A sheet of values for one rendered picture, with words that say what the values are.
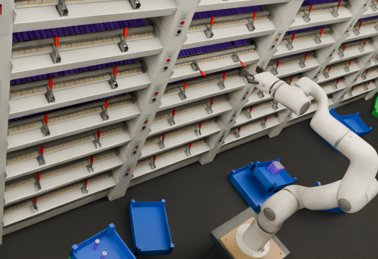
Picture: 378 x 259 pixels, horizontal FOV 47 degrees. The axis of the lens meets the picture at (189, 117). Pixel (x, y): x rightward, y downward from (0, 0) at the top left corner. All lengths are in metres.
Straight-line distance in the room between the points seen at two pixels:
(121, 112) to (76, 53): 0.47
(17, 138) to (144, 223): 1.02
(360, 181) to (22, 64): 1.26
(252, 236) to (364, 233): 1.20
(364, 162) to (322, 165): 1.74
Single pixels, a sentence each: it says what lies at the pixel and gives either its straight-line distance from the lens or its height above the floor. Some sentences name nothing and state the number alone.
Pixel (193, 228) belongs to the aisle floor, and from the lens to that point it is 2.61.
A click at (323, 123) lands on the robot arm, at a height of 1.15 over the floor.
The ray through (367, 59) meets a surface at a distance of 3.60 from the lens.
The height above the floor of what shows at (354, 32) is 0.94.
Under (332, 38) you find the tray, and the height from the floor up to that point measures 0.94.
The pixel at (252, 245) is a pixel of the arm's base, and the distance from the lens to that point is 2.28.
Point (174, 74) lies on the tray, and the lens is 1.95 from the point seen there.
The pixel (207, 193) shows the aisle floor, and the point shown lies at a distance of 2.79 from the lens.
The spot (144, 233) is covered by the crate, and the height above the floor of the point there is 0.00.
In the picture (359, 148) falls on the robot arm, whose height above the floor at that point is 1.17.
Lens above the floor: 2.12
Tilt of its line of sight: 42 degrees down
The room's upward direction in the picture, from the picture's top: 25 degrees clockwise
